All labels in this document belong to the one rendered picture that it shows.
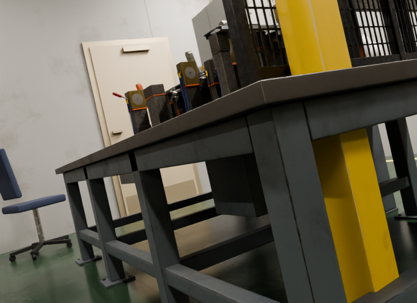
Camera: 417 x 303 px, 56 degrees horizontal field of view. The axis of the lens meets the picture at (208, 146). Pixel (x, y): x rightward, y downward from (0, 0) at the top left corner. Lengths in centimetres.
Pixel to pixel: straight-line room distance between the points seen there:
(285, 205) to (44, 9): 465
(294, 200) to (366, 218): 26
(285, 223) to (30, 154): 414
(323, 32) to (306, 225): 42
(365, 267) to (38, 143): 415
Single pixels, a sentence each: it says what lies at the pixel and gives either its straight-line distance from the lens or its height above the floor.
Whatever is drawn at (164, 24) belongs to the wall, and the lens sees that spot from 552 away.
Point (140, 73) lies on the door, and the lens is 510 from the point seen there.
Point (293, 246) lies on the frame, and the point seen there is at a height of 40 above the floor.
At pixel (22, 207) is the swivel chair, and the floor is 46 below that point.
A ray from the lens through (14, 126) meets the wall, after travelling 474.
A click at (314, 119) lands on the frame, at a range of 76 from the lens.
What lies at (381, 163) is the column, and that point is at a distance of 251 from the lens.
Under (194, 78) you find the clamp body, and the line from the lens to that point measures 195.
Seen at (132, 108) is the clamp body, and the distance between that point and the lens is 247.
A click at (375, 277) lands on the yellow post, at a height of 26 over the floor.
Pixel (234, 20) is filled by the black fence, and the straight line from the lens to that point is 90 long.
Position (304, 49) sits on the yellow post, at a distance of 92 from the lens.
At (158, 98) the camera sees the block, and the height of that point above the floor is 95.
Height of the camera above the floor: 61
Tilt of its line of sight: level
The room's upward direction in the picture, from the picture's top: 13 degrees counter-clockwise
